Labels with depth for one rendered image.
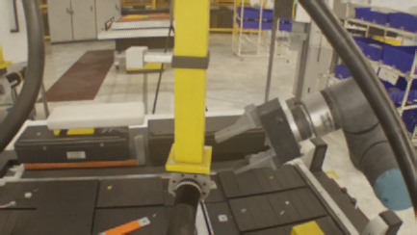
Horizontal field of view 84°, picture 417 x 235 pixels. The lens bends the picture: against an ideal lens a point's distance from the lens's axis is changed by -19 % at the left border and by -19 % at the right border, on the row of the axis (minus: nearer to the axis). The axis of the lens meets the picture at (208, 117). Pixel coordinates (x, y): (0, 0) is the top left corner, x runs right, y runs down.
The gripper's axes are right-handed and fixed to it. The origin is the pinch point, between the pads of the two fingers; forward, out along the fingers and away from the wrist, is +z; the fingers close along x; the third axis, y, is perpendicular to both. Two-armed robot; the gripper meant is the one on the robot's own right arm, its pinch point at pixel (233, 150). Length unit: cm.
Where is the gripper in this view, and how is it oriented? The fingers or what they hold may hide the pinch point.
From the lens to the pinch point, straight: 61.3
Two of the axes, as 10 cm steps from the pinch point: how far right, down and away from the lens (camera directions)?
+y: -0.7, 4.3, -9.0
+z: -8.8, 3.9, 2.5
